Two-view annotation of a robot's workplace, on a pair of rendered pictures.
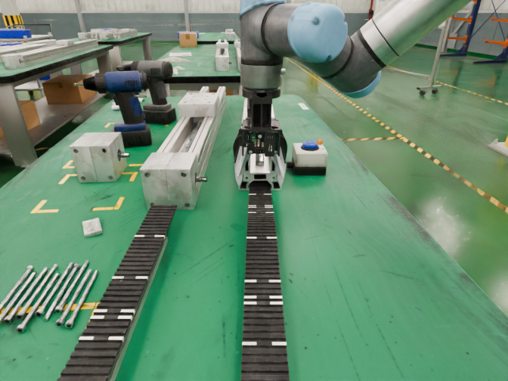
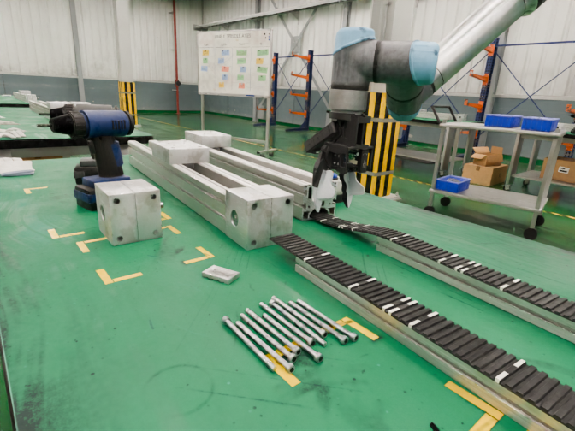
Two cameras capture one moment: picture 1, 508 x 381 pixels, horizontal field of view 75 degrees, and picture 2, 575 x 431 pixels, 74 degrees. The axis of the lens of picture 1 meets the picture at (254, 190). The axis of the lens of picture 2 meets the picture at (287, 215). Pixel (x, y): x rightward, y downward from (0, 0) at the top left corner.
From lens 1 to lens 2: 0.55 m
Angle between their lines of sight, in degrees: 34
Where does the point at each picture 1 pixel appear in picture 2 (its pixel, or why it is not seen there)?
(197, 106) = (191, 150)
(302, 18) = (423, 50)
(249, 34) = (356, 62)
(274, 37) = (390, 64)
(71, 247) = (228, 295)
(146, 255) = (344, 267)
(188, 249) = not seen: hidden behind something
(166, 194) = (269, 227)
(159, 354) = not seen: hidden behind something
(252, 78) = (353, 101)
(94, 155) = (139, 204)
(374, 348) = (535, 278)
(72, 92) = not seen: outside the picture
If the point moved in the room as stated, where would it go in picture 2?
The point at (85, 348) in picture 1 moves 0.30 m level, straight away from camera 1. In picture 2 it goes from (426, 327) to (192, 277)
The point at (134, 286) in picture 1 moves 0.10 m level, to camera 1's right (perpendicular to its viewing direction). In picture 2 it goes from (378, 286) to (424, 270)
